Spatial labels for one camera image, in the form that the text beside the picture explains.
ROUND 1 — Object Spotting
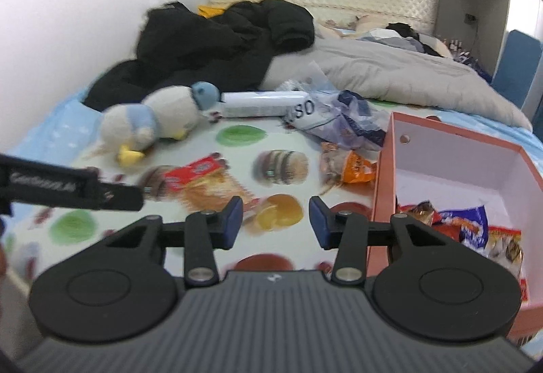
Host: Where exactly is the red gold snack packet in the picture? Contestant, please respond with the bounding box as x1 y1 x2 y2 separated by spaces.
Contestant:
398 201 436 228

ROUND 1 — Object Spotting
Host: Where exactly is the red white snack packet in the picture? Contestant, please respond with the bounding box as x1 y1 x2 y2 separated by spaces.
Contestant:
485 226 523 277

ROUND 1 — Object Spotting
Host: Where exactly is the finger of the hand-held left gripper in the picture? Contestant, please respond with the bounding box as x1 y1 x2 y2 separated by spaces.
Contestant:
99 182 145 212

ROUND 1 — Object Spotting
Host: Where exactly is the black jacket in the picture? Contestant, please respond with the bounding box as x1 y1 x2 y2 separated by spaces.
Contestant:
82 0 317 113

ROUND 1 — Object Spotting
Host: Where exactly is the grey duvet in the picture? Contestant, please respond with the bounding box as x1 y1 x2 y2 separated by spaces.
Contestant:
260 35 534 130

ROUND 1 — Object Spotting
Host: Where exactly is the red label biscuit packet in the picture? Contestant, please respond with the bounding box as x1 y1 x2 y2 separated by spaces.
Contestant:
165 152 260 213

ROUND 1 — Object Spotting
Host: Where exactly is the clear plastic bag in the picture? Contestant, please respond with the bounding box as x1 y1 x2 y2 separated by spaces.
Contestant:
282 60 392 154

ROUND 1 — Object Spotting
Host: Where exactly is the blue snack packet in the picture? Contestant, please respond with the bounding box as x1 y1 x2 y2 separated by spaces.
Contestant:
438 205 489 251

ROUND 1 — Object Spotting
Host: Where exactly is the pink cardboard box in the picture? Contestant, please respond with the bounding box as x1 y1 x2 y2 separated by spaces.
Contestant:
366 112 543 347

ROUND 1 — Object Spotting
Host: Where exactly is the yellow item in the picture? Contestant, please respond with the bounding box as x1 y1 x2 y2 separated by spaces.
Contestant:
198 4 228 20

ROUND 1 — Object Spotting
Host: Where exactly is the blue chair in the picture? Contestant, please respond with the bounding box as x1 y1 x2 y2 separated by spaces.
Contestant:
491 29 543 121

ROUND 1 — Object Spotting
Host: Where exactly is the patterned pillow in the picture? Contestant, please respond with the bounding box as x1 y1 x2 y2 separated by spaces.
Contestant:
313 14 368 39

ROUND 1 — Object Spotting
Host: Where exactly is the food printed plastic mat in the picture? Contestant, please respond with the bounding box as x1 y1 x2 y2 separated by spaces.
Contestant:
0 99 395 277

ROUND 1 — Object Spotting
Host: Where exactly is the white tube package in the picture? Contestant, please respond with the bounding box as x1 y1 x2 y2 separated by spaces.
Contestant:
220 90 309 119

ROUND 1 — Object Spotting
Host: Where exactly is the orange snack packet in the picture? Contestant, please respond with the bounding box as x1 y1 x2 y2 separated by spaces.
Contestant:
319 141 379 186

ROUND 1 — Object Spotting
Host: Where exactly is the dark clothes pile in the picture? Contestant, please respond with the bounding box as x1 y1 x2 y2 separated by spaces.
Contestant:
385 22 452 58

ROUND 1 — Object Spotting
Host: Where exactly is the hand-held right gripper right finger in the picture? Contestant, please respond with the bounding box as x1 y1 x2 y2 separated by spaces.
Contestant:
308 195 429 286

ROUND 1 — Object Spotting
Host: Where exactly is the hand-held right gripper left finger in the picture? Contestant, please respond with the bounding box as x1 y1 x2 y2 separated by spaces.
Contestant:
104 195 244 287

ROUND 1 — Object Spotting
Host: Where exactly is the plush penguin toy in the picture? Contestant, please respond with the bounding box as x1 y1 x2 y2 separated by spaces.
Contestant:
99 81 222 167

